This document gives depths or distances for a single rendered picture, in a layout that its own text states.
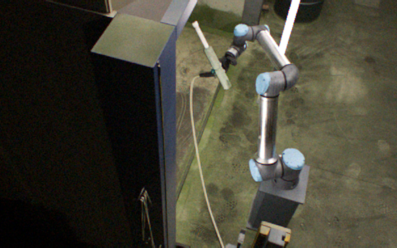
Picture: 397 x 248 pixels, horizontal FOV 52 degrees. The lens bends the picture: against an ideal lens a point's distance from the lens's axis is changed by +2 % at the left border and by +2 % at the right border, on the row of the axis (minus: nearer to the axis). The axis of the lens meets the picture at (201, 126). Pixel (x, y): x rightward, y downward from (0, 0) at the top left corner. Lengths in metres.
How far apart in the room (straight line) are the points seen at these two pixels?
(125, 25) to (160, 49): 0.14
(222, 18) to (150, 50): 3.51
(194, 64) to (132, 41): 3.17
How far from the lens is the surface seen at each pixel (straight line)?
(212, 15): 4.60
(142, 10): 2.26
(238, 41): 2.75
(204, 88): 4.04
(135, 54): 1.09
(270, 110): 2.33
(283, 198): 2.77
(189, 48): 4.45
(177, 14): 1.22
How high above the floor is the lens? 3.03
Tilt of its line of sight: 53 degrees down
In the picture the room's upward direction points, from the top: 5 degrees clockwise
